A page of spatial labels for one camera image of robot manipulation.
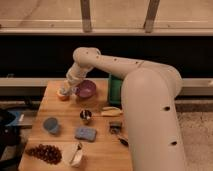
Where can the green plastic tray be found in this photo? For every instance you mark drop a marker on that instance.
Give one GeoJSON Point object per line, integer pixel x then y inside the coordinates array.
{"type": "Point", "coordinates": [114, 90]}

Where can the small dark metal box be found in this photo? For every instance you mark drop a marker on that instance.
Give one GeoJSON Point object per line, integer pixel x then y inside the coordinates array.
{"type": "Point", "coordinates": [115, 127]}

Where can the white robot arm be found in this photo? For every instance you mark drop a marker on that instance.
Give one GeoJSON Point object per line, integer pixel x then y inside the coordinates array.
{"type": "Point", "coordinates": [147, 96]}

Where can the orange apple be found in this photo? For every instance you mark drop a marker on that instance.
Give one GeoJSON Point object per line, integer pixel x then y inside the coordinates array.
{"type": "Point", "coordinates": [62, 97]}

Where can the bunch of dark grapes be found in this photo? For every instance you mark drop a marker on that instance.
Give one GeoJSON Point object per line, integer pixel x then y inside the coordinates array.
{"type": "Point", "coordinates": [48, 153]}

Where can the purple bowl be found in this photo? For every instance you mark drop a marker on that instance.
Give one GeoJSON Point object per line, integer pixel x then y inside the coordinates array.
{"type": "Point", "coordinates": [86, 89]}

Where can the small metal cup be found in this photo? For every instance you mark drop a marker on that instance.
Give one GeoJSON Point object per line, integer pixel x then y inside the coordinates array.
{"type": "Point", "coordinates": [86, 116]}

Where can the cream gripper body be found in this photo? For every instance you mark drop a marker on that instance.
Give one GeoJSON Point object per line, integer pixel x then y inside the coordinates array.
{"type": "Point", "coordinates": [65, 89]}

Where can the dark chair at left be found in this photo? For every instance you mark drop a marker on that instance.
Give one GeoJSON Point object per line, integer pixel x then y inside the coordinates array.
{"type": "Point", "coordinates": [9, 136]}

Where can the black handled knife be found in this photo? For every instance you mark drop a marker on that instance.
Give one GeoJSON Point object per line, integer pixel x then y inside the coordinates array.
{"type": "Point", "coordinates": [123, 141]}

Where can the blue sponge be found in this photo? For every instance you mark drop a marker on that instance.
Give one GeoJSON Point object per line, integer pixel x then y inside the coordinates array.
{"type": "Point", "coordinates": [86, 133]}

